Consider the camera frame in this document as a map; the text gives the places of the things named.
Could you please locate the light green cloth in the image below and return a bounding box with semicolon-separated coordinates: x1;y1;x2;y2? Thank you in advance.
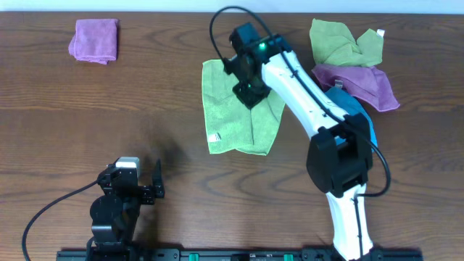
202;59;285;156

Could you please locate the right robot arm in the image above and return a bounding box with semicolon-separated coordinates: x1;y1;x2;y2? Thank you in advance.
223;23;373;260

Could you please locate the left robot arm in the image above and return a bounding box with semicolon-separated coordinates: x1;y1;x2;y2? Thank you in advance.
90;157;165;257

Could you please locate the crumpled olive green cloth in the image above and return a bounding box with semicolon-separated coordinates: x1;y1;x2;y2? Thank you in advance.
310;19;384;67

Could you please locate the blue cloth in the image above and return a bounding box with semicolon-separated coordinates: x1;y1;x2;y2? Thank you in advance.
325;87;378;146

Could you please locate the crumpled purple cloth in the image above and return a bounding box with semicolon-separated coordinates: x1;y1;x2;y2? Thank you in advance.
312;64;400;112

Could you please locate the folded purple cloth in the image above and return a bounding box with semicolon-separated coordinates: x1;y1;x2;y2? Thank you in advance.
68;19;119;65

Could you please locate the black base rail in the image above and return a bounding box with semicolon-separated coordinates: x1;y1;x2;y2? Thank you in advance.
56;247;424;261

